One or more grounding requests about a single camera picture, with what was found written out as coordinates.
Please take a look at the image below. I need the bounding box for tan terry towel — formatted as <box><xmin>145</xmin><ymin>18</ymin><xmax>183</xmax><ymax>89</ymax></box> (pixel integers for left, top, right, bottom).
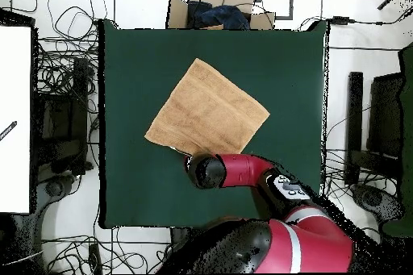
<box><xmin>144</xmin><ymin>57</ymin><xmax>271</xmax><ymax>157</ymax></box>

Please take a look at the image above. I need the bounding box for dark green table cloth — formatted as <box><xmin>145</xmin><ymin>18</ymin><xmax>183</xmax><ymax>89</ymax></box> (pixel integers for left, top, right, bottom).
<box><xmin>98</xmin><ymin>19</ymin><xmax>328</xmax><ymax>229</ymax></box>

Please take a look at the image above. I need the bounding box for dark blue garment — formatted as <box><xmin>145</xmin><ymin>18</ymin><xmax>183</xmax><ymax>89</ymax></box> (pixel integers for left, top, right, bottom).
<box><xmin>186</xmin><ymin>0</ymin><xmax>251</xmax><ymax>31</ymax></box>

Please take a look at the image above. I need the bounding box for black upright bar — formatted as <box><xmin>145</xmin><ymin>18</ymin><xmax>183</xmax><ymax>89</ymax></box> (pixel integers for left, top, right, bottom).
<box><xmin>344</xmin><ymin>71</ymin><xmax>364</xmax><ymax>185</ymax></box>

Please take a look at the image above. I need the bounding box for black marker pen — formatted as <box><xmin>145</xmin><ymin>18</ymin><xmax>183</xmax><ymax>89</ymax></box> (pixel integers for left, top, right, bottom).
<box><xmin>0</xmin><ymin>120</ymin><xmax>18</xmax><ymax>142</ymax></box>

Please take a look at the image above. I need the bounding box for green cloth covered table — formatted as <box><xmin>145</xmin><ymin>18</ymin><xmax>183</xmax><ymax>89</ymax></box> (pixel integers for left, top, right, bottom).
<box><xmin>382</xmin><ymin>42</ymin><xmax>413</xmax><ymax>237</ymax></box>

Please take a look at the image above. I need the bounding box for white board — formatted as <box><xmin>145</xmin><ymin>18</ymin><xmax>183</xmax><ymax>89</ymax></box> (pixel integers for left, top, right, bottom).
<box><xmin>0</xmin><ymin>24</ymin><xmax>33</xmax><ymax>215</ymax></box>

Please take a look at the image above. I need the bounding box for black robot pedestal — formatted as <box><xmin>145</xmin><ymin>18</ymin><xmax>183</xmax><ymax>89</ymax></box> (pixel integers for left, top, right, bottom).
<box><xmin>169</xmin><ymin>227</ymin><xmax>194</xmax><ymax>247</ymax></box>

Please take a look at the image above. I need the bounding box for black cable tangle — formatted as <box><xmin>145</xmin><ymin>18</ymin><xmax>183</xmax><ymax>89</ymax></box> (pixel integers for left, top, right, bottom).
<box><xmin>322</xmin><ymin>106</ymin><xmax>404</xmax><ymax>240</ymax></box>
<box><xmin>0</xmin><ymin>0</ymin><xmax>109</xmax><ymax>102</ymax></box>
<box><xmin>41</xmin><ymin>226</ymin><xmax>175</xmax><ymax>274</ymax></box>

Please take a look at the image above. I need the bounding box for black furniture frame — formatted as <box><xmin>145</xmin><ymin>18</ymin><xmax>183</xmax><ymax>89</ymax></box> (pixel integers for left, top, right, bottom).
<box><xmin>33</xmin><ymin>57</ymin><xmax>94</xmax><ymax>176</ymax></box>

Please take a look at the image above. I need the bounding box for thin black floor frame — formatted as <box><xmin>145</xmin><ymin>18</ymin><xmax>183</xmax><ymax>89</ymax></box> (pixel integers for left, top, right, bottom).
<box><xmin>248</xmin><ymin>0</ymin><xmax>294</xmax><ymax>21</ymax></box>

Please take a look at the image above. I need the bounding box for black stand base with cables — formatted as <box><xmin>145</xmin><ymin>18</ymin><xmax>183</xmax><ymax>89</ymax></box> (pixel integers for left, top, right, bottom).
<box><xmin>36</xmin><ymin>171</ymin><xmax>81</xmax><ymax>198</ymax></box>
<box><xmin>351</xmin><ymin>183</ymin><xmax>406</xmax><ymax>224</ymax></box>

